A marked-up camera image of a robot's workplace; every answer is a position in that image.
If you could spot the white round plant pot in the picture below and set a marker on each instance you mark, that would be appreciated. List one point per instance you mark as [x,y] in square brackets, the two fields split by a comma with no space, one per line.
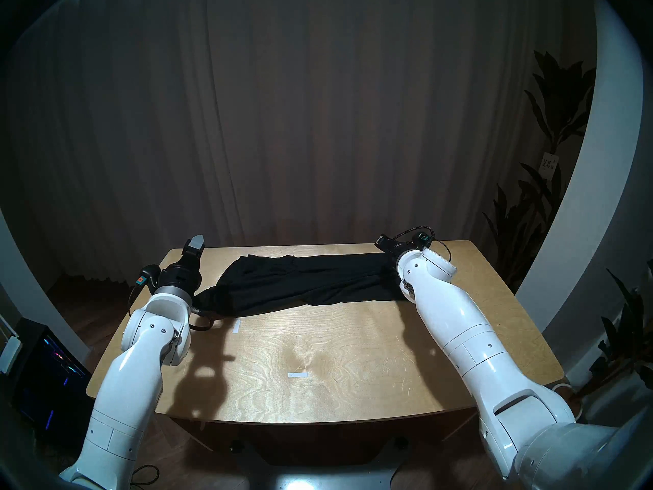
[574,399]

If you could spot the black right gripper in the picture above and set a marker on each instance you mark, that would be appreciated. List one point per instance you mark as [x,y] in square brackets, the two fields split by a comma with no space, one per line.
[390,246]

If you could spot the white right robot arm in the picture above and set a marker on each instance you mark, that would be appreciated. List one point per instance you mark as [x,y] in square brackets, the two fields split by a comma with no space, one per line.
[474,341]

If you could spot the tall dark leafy plant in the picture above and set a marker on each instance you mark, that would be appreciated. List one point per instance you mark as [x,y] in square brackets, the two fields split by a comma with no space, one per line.
[561,96]

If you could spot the brown pleated curtain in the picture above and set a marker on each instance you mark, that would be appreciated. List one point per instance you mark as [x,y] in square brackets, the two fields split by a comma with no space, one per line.
[306,111]

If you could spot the black computer tower with lights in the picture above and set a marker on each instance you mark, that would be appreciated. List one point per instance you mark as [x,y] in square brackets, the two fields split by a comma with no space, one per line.
[46,382]

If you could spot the white wall device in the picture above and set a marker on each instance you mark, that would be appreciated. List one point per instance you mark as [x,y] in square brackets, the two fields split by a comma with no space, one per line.
[9,355]

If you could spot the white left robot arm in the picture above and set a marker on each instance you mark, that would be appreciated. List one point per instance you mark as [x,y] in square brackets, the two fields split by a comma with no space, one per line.
[132,371]

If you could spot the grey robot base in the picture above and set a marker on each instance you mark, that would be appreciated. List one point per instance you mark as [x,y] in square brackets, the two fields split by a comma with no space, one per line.
[316,479]

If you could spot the black t-shirt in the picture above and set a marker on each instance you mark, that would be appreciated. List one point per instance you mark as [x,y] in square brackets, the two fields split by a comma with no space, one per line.
[306,282]

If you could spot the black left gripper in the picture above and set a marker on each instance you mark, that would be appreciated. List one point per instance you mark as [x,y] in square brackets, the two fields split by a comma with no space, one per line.
[178,274]

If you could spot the dark plant in white pot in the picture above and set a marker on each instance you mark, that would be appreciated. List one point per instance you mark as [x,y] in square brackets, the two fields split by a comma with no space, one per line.
[625,341]

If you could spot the white paper plant tag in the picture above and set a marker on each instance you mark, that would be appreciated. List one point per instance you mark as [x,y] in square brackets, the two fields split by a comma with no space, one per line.
[549,163]

